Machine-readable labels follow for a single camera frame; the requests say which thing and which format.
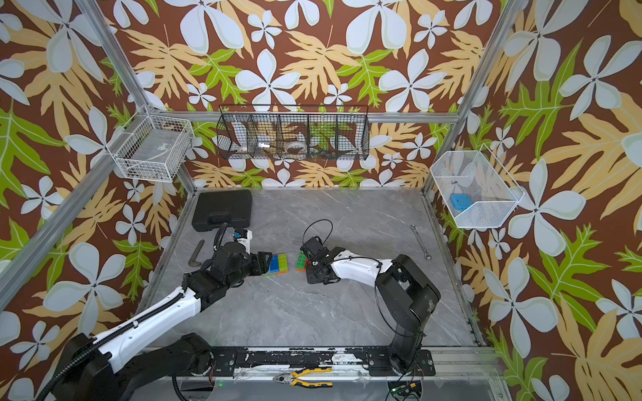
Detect small dark green lego brick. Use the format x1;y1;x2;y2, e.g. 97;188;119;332
295;252;308;272

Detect lime green lego brick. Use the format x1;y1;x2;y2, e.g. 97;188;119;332
278;254;289;274

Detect dark blue upturned lego brick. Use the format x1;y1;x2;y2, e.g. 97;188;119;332
267;256;281;275

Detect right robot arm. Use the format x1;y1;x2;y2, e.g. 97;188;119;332
300;237;441;373

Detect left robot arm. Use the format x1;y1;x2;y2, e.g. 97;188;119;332
36;226;273;400

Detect grey allen key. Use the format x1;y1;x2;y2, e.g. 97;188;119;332
188;240;205;267

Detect black plastic tool case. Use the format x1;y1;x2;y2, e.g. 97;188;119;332
192;190;252;232

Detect silver combination wrench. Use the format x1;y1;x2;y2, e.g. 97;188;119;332
410;224;432;261

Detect yellow black pliers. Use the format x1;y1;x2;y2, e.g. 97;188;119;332
273;368;334;389

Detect blue sponge in basket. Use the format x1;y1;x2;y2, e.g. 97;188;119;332
450;193;473;212

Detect aluminium frame post left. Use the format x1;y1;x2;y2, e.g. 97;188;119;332
76;1;196;195

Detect aluminium frame post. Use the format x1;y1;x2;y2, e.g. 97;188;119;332
422;1;528;165
76;1;196;195

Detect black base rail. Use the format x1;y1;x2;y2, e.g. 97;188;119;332
210;346;436;379

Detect black wire basket centre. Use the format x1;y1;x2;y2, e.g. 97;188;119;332
214;104;371;160

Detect white wire basket left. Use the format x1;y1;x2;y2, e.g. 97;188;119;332
110;106;195;183

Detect white wire basket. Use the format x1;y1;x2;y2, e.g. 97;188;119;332
431;145;526;230
110;106;195;183

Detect white wire basket right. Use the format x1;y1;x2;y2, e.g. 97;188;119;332
431;145;526;230

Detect aluminium frame post right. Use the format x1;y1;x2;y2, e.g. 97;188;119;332
422;1;528;165

